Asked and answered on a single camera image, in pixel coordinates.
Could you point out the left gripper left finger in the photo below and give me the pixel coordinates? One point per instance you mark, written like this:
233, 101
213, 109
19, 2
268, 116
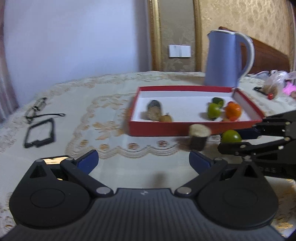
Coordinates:
57, 192

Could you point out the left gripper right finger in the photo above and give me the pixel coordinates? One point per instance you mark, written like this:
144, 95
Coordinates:
235, 196

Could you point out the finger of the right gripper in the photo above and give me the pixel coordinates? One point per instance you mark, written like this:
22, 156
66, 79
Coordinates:
274, 159
279, 125

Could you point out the large green tomato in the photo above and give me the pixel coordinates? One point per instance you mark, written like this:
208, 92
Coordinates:
230, 136

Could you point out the green cucumber chunk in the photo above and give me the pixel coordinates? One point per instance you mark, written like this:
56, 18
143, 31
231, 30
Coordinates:
218, 101

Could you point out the dark sugarcane piece outside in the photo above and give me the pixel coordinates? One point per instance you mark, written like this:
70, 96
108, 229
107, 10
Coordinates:
198, 136

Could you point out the yellow-brown longan fruit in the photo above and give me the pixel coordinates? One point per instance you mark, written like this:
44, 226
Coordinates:
166, 118

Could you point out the small red tomato far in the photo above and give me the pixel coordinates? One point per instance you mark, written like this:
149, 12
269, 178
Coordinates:
270, 96

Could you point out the clear plastic bag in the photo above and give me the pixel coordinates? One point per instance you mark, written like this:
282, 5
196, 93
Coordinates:
278, 83

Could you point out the black flat object far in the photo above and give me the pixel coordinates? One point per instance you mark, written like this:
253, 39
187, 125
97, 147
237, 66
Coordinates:
260, 90

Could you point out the orange tangerine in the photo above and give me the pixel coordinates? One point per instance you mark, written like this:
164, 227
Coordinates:
233, 111

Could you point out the wooden bed headboard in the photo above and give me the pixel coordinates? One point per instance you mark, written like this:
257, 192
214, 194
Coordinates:
265, 60

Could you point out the cream embroidered tablecloth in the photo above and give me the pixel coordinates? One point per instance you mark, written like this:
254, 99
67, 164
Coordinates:
97, 111

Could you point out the blue electric kettle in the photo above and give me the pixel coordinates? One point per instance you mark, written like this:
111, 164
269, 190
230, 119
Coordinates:
230, 57

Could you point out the black eyeglasses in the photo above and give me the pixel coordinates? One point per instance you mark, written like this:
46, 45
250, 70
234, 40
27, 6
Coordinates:
34, 111

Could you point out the pink patterned curtain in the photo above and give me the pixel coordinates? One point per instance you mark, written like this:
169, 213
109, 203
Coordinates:
8, 98

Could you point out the red shallow cardboard box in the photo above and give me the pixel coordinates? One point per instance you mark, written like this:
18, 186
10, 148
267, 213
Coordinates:
187, 105

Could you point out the dark sugarcane piece in box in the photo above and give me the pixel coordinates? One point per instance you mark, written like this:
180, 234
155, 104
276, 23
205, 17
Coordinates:
154, 110

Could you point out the black square frame holder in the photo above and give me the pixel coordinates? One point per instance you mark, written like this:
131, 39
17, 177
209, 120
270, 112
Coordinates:
39, 143

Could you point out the white wall switch panel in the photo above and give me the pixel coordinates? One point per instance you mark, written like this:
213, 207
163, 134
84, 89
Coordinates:
179, 51

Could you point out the gold wall moulding frame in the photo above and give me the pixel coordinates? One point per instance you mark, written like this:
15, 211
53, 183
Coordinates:
175, 23

